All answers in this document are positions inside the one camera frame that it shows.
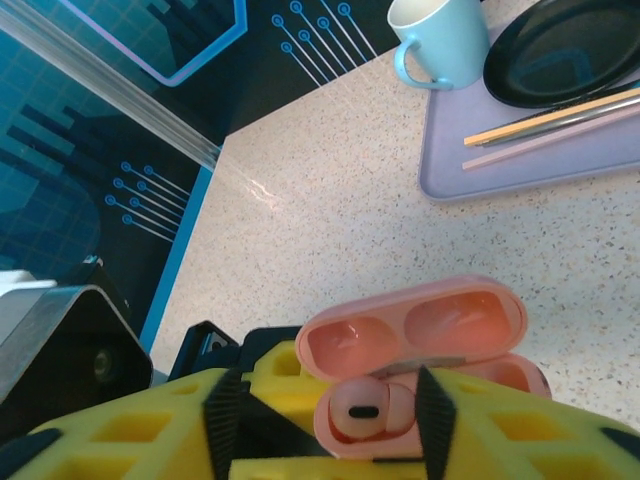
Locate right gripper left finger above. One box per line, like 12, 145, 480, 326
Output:
0, 367, 249, 480

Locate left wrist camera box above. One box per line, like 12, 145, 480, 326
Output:
0, 258, 154, 442

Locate aluminium frame post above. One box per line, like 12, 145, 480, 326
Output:
0, 7, 224, 169

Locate wooden chopsticks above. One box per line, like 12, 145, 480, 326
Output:
480, 98, 640, 150

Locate light blue mug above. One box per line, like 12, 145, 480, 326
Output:
387, 0, 491, 92

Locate lilac serving tray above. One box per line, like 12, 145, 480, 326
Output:
418, 24, 640, 204

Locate pink chopstick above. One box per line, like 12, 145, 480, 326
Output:
460, 109, 640, 172

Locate pink earbud charging case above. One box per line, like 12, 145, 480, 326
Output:
294, 273, 552, 460

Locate black plate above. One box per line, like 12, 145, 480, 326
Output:
482, 0, 640, 110

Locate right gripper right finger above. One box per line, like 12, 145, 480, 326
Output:
415, 363, 640, 480

